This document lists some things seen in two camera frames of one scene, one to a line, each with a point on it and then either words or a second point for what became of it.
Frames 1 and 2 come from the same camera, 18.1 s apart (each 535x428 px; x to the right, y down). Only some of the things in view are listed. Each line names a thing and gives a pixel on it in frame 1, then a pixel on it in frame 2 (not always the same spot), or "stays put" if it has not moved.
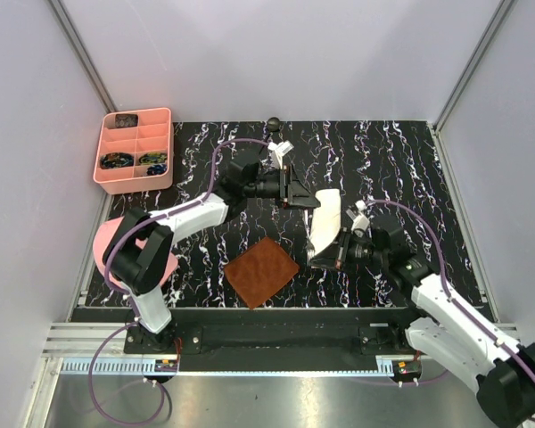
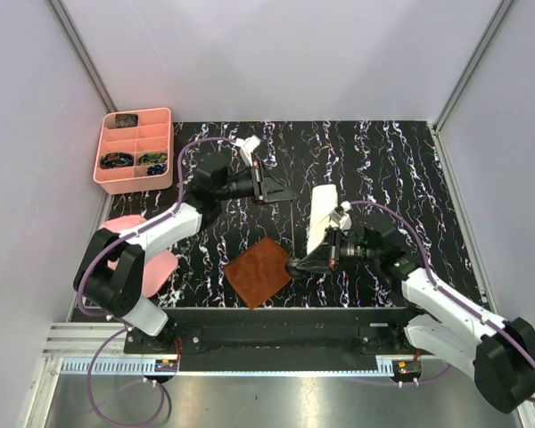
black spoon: (274, 123) → (294, 267)
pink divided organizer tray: (135, 151) stays put
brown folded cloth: (261, 272) stays put
